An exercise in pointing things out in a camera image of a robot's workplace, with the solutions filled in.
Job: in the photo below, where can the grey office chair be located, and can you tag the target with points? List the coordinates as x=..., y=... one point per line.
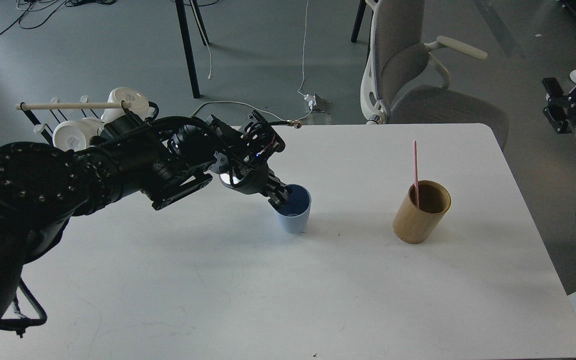
x=405, y=84

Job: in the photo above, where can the white cup on rack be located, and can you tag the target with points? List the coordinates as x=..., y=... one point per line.
x=76, y=135
x=128, y=99

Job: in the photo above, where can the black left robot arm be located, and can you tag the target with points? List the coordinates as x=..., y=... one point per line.
x=167, y=159

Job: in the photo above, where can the pink chopstick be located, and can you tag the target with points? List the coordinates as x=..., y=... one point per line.
x=416, y=174

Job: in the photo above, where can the blue cup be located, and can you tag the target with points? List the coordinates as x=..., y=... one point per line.
x=293, y=215

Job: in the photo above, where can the black table leg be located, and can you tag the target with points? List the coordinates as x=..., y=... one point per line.
x=187, y=48

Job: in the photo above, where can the black wire cup rack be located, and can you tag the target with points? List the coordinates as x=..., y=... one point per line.
x=45, y=117

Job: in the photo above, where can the bamboo cylinder holder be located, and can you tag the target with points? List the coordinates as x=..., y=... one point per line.
x=421, y=210

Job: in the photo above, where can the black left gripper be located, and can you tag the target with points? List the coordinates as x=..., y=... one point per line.
x=262, y=181

